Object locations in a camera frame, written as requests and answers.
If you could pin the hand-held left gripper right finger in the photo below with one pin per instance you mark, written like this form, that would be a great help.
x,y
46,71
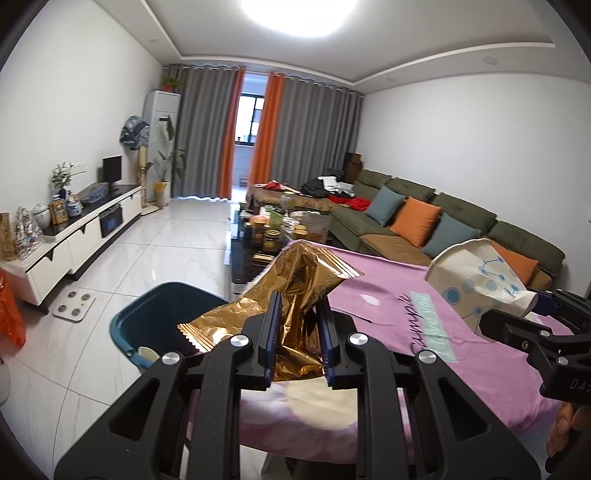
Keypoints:
x,y
325,344

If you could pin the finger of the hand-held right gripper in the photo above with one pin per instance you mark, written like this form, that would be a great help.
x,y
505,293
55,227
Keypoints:
x,y
561,303
508,328

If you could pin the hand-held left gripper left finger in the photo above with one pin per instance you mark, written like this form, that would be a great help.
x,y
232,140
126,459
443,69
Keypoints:
x,y
270,341

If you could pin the blue and white paper cup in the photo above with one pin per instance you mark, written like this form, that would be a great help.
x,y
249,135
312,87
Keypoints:
x,y
480,281

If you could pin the gold foil wrapper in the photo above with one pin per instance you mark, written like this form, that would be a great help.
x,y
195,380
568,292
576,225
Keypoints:
x,y
300,295

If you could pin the blue trash bin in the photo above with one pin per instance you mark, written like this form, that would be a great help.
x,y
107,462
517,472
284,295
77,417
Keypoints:
x,y
161,309

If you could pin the person's right hand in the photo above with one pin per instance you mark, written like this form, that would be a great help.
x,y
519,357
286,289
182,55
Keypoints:
x,y
561,429

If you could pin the pink floral blanket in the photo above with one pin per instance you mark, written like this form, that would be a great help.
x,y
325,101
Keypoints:
x,y
471,369

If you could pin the orange cushion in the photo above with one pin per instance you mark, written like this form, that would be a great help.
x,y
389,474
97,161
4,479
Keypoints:
x,y
415,222
519,265

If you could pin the green sofa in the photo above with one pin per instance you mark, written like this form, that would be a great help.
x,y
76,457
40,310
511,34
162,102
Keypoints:
x,y
521,244

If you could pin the black coffee table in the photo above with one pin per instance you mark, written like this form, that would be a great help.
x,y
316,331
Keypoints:
x,y
240,263

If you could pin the large blue cushion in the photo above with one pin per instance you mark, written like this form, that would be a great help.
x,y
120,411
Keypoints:
x,y
450,236

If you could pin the group of jars and boxes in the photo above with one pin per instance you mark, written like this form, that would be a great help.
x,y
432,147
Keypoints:
x,y
286,226

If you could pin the red cloth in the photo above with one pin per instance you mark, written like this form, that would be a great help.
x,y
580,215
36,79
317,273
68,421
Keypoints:
x,y
353,204

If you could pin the small blue cushion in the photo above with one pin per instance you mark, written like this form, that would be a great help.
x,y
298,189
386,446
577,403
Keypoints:
x,y
385,206

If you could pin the black clothes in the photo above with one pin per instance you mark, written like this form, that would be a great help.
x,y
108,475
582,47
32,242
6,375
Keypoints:
x,y
318,188

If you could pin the white clothes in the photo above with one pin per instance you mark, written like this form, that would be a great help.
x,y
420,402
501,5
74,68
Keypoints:
x,y
333,183

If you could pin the brown wooden cabinet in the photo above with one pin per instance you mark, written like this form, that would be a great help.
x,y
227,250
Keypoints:
x,y
353,167

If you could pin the black device with blue display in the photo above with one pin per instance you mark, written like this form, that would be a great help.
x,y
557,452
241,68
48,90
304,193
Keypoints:
x,y
111,222

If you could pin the white bathroom scale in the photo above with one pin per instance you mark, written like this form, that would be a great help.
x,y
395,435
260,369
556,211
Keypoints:
x,y
74,304

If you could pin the tall plant in yellow pot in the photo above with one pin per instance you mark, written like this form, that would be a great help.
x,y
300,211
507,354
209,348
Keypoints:
x,y
164,170

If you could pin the grey and orange curtain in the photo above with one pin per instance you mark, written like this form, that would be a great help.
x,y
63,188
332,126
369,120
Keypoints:
x,y
203,134
314,138

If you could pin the balcony window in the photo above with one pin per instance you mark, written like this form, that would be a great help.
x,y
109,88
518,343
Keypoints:
x,y
249,124

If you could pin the white and black TV cabinet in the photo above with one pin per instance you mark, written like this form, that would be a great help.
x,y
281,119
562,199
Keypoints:
x,y
60,254

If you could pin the blue patterned cloth bundle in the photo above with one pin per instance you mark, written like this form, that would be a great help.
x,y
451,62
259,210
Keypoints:
x,y
94,193

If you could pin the white standing air conditioner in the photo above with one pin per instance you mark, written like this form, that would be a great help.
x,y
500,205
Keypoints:
x,y
159,138

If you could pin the black monitor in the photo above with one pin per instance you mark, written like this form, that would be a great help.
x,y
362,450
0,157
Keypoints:
x,y
112,170

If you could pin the blue and white porcelain jar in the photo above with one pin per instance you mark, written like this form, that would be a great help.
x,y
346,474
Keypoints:
x,y
74,207

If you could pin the cloth-covered standing fan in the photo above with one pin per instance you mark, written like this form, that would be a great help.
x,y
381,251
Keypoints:
x,y
135,134

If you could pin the orange plastic bag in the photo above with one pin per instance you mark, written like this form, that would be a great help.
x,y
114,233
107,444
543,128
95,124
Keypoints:
x,y
11,314

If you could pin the white ceramic jar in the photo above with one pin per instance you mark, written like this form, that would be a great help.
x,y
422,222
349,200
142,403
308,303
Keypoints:
x,y
40,217

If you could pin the leafy branches in vase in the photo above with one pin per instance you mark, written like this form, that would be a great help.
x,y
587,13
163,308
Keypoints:
x,y
62,177

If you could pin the shiny wrapped gift basket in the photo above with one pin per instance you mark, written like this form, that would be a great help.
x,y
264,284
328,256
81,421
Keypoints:
x,y
27,230

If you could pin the small green potted plant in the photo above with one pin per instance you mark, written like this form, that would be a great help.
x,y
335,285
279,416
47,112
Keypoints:
x,y
171,84

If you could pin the tall gold box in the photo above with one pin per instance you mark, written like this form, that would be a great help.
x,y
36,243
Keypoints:
x,y
8,237

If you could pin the round ceiling light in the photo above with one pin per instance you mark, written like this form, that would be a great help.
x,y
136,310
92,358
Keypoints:
x,y
300,16

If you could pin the gold picture frame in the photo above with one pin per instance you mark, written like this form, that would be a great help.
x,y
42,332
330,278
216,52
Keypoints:
x,y
58,211

